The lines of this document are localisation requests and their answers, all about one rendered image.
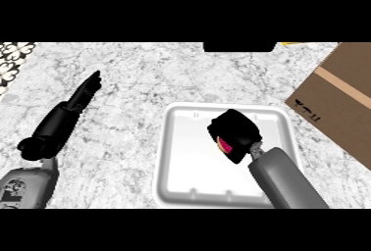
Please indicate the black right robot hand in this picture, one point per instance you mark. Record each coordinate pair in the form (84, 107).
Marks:
(235, 132)

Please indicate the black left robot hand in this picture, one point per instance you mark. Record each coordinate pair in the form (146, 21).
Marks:
(57, 125)

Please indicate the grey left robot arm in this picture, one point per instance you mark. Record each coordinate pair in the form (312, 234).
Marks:
(26, 189)

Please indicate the white plastic tray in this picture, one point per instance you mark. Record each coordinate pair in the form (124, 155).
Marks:
(202, 170)

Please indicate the brown cardboard box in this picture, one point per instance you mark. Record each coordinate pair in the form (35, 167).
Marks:
(337, 101)

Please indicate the black and white patterned cloth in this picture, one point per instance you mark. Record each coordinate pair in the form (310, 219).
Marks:
(12, 62)

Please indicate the black appliance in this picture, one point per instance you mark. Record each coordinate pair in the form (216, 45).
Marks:
(238, 46)

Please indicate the yellow object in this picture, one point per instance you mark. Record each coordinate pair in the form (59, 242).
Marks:
(297, 43)

